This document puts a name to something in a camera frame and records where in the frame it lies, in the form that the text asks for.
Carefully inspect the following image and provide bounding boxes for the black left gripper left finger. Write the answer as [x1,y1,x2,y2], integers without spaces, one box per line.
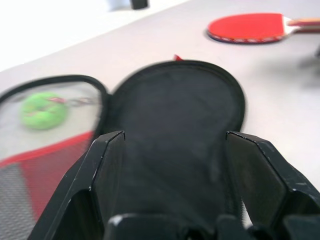
[29,130,126,240]

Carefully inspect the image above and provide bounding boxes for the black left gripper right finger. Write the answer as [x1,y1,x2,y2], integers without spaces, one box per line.
[225,130,320,229]

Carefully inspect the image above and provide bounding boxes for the red and black object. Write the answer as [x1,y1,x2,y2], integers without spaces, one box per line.
[0,53,248,240]

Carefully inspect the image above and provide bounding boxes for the red table tennis paddle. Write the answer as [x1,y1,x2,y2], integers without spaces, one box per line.
[206,12,320,45]

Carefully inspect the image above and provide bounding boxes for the green round ball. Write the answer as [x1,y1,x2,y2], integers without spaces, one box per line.
[19,91,68,131]

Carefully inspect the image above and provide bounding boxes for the black cup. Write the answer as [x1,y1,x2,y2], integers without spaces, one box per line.
[131,0,149,10]

